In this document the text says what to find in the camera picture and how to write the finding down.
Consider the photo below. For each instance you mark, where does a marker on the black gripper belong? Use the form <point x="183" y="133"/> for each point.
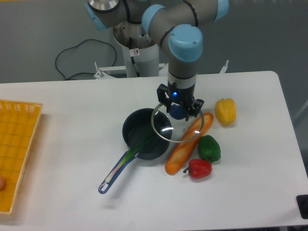
<point x="184" y="97"/>

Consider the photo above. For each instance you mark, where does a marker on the toy baguette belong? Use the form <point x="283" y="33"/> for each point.
<point x="183" y="151"/>

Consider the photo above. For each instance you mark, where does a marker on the red bell pepper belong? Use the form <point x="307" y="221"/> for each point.
<point x="198" y="168"/>

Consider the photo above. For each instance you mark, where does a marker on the yellow woven basket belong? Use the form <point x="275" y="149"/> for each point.
<point x="18" y="124"/>

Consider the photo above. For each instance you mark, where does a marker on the green bell pepper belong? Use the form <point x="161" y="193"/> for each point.
<point x="209" y="149"/>

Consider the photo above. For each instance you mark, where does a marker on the dark blue saucepan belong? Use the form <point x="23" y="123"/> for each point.
<point x="137" y="118"/>

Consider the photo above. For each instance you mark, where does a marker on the black object table corner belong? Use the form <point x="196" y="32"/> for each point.
<point x="302" y="202"/>

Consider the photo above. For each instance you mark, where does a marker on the green onion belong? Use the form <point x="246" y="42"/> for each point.
<point x="145" y="144"/>

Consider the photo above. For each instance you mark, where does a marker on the yellow bell pepper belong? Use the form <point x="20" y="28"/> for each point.
<point x="225" y="111"/>

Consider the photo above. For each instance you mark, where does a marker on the peach item in basket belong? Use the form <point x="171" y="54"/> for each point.
<point x="2" y="182"/>

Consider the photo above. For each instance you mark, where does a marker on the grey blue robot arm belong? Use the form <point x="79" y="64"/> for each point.
<point x="176" y="32"/>

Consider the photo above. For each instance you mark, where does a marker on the glass lid blue knob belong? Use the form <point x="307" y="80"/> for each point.
<point x="177" y="131"/>

